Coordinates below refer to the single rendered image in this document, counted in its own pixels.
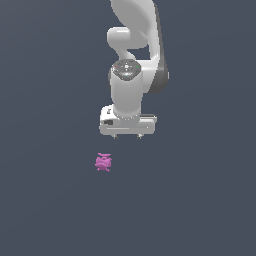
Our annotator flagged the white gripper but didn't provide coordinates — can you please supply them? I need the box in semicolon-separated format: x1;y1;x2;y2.
98;104;158;140

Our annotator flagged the small pink object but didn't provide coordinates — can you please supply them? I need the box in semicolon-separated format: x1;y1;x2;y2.
94;152;113;173

